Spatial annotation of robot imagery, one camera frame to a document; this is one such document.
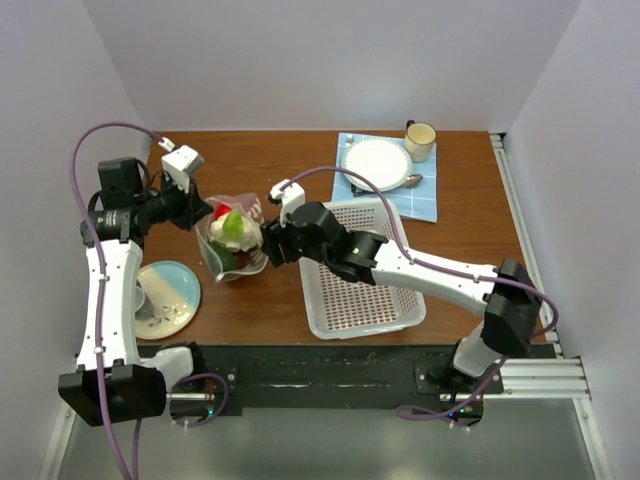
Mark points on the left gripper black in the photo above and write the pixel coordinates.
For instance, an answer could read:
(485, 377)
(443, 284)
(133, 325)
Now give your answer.
(189, 215)

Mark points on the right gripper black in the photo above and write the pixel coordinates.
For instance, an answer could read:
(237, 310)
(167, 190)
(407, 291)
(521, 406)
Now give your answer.
(274, 235)

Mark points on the clear zip top bag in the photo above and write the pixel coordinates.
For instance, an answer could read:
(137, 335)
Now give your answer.
(247, 204)

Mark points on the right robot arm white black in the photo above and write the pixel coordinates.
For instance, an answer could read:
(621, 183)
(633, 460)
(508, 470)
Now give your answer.
(503, 297)

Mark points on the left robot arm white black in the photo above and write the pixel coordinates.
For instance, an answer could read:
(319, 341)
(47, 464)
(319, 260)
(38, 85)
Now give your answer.
(110, 375)

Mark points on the fake red apple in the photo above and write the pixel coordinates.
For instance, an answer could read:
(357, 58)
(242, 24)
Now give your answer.
(221, 210)

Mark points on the fake white cauliflower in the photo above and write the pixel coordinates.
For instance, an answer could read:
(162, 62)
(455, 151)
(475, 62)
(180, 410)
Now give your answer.
(236, 232)

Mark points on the fake green pepper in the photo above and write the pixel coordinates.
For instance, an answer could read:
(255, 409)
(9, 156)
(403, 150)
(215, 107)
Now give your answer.
(227, 259)

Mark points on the blue beige ceramic plate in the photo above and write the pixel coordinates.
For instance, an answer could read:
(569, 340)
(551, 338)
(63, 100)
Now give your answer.
(168, 295)

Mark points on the white perforated plastic basket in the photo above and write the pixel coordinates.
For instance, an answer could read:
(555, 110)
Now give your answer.
(337, 309)

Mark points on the white paper plate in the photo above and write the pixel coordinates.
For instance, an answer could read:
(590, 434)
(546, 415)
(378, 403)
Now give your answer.
(383, 162)

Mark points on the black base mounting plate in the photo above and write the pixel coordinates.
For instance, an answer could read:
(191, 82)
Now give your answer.
(217, 358)

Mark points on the metal spoon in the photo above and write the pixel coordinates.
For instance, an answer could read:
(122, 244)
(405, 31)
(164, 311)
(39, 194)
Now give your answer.
(412, 181)

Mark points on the cream enamel mug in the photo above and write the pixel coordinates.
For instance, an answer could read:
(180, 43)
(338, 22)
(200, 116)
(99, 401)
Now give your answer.
(419, 140)

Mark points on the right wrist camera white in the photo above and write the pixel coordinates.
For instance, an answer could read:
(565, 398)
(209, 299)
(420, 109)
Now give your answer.
(288, 195)

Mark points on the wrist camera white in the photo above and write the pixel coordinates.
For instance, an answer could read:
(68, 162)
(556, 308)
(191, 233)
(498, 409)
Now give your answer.
(288, 195)
(181, 164)

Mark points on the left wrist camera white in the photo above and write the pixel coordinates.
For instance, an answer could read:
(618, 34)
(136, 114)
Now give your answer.
(181, 164)

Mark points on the right side aluminium rail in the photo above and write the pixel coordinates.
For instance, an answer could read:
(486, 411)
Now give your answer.
(546, 313)

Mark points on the aluminium frame rail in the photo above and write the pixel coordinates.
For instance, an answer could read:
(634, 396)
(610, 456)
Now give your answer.
(540, 380)

